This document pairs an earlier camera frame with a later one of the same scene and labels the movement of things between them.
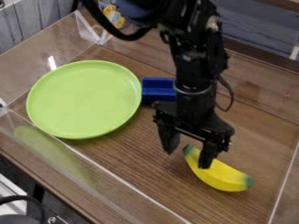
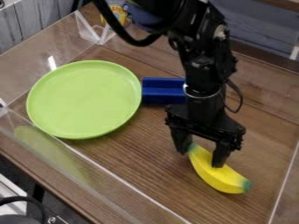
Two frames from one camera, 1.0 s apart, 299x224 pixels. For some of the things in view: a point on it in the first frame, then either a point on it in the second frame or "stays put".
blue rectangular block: [158, 88] stays put
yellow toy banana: [220, 175] stays put
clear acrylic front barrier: [53, 185] stays put
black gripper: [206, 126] -> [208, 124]
